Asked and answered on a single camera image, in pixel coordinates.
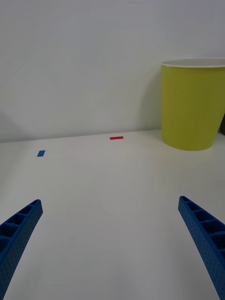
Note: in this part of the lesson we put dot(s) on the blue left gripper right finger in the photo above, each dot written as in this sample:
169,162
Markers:
206,236

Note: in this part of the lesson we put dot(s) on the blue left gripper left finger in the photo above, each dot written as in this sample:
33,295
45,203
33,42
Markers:
16,239

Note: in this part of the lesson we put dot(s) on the yellow-green plastic bin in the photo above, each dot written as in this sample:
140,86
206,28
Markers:
192,107

